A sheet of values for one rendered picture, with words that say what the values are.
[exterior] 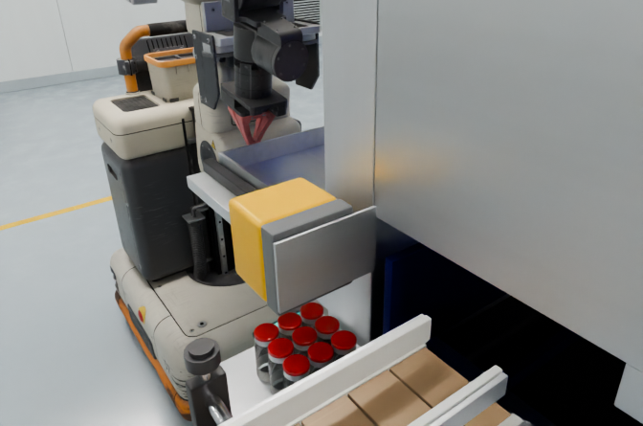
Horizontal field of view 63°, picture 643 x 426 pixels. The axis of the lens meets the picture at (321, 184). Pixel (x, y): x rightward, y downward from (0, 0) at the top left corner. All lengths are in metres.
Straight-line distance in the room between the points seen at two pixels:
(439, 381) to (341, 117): 0.21
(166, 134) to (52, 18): 4.22
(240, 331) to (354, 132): 1.11
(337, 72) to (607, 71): 0.20
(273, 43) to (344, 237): 0.38
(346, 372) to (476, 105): 0.18
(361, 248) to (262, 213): 0.08
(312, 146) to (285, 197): 0.51
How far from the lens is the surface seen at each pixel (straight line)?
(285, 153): 0.89
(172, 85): 1.51
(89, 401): 1.79
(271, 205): 0.40
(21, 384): 1.94
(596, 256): 0.30
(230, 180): 0.77
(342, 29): 0.40
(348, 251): 0.41
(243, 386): 0.47
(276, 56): 0.70
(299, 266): 0.38
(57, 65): 5.69
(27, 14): 5.61
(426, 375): 0.40
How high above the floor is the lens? 1.21
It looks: 25 degrees down
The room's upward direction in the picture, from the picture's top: 1 degrees counter-clockwise
